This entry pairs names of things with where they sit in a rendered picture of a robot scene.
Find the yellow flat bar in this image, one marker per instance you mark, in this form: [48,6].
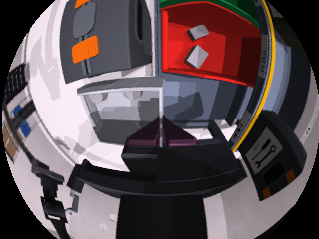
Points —
[268,80]

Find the red open bin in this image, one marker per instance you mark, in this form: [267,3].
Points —
[233,43]

